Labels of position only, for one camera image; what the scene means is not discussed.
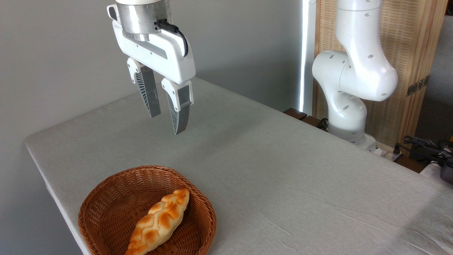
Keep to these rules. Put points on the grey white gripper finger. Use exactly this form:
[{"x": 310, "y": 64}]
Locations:
[
  {"x": 181, "y": 109},
  {"x": 148, "y": 92}
]

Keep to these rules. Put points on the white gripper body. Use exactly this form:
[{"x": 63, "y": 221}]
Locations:
[{"x": 170, "y": 56}]

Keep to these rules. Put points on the braided golden bread loaf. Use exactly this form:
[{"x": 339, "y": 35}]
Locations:
[{"x": 159, "y": 221}]

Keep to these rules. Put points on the dark brown wooden block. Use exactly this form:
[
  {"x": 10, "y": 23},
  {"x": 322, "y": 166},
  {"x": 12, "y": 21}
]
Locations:
[
  {"x": 295, "y": 113},
  {"x": 313, "y": 122}
]

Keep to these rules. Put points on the brown woven wicker basket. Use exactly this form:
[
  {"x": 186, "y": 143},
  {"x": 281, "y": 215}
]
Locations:
[{"x": 113, "y": 205}]

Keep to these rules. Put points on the grey tablecloth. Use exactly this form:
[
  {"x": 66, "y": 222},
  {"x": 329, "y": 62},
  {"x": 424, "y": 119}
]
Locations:
[{"x": 283, "y": 177}]

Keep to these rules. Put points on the white power strip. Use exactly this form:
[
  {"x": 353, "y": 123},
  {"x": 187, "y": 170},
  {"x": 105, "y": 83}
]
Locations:
[{"x": 387, "y": 153}]

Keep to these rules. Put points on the metal screen hinge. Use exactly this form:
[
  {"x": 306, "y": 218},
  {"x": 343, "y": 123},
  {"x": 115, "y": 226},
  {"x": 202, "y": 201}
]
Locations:
[{"x": 417, "y": 85}]

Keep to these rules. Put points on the dark grey box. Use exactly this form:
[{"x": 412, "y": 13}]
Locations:
[{"x": 447, "y": 173}]

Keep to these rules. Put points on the white vertical post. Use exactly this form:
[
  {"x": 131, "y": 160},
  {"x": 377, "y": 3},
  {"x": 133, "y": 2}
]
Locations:
[{"x": 307, "y": 53}]

